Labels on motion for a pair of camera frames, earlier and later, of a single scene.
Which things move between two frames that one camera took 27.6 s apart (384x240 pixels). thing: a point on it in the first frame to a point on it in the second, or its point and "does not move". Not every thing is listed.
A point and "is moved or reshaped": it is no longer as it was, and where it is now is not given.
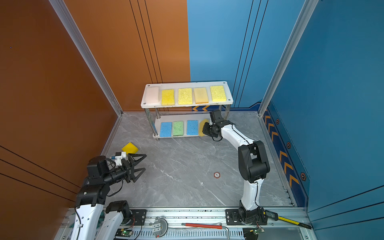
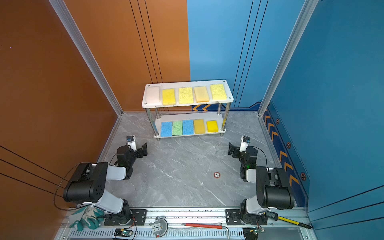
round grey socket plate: (159, 227) does not move
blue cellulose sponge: (165, 129) does not move
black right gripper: (205, 131) to (231, 150)
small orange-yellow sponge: (201, 126) is moved or reshaped
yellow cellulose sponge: (218, 93) does not move
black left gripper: (130, 171) to (144, 150)
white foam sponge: (152, 95) does not move
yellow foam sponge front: (168, 97) does not move
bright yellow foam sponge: (129, 148) is moved or reshaped
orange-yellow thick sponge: (201, 95) does not move
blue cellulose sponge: (192, 127) is moved or reshaped
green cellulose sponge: (178, 128) does not move
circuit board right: (257, 231) does not move
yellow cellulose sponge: (185, 96) does not move
